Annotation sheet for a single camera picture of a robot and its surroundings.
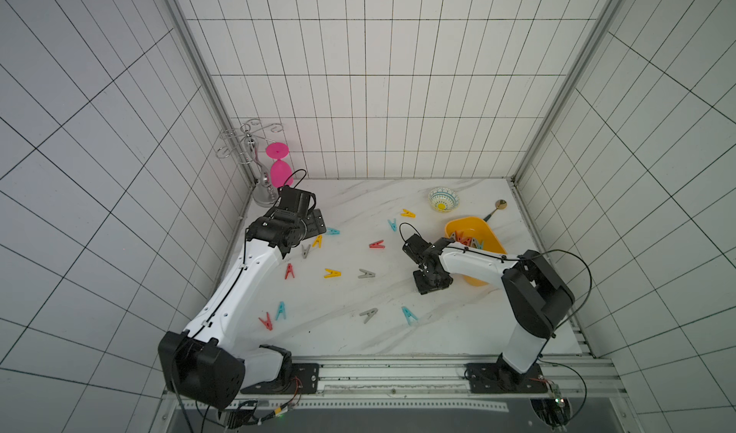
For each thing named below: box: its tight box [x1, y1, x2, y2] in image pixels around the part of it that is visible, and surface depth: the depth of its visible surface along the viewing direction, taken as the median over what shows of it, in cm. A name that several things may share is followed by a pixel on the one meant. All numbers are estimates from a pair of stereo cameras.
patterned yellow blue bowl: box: [428, 186, 460, 213], surface depth 112 cm
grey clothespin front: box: [359, 307, 379, 325], surface depth 85 cm
